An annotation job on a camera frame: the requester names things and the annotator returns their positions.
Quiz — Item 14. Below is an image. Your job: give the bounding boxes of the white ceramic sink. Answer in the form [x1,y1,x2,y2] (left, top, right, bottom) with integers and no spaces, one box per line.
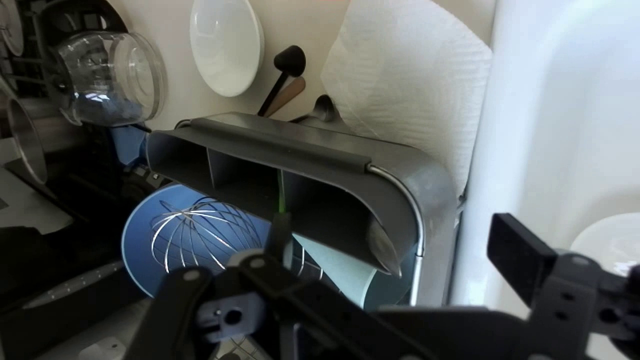
[451,0,640,360]

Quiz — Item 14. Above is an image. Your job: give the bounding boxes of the silver spoon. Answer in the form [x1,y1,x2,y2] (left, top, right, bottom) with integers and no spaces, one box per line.
[364,218,407,281]

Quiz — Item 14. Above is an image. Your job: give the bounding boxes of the small white plate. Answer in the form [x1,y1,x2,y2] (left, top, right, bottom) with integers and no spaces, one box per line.
[570,212,640,279]

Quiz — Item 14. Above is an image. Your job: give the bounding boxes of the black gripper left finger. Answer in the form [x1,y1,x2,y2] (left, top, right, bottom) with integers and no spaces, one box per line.
[125,267,216,360]

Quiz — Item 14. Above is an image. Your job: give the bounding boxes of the grey metal dish rack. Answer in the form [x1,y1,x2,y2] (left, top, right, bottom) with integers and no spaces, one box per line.
[144,110,465,311]

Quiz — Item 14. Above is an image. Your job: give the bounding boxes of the white paper towel sheet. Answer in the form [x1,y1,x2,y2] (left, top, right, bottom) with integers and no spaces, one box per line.
[319,0,496,197]

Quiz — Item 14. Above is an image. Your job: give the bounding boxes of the silver wire whisk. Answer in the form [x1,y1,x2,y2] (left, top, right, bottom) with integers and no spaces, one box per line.
[149,205,270,276]

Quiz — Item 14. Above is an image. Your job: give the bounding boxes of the white bowl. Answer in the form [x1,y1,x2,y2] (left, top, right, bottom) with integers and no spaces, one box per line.
[188,0,267,101]

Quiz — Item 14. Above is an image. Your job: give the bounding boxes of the wooden utensil handle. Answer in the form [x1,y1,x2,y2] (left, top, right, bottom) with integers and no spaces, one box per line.
[268,76,308,121]

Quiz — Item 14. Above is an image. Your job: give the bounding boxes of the black ladle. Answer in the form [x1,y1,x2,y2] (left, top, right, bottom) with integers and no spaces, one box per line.
[256,45,308,121]

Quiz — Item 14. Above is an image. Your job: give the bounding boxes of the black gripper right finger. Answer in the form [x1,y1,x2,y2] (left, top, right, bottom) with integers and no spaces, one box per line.
[487,212,640,360]

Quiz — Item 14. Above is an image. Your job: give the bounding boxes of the pale green kitchen utensil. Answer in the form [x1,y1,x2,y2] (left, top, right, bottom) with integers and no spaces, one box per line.
[290,231,385,311]

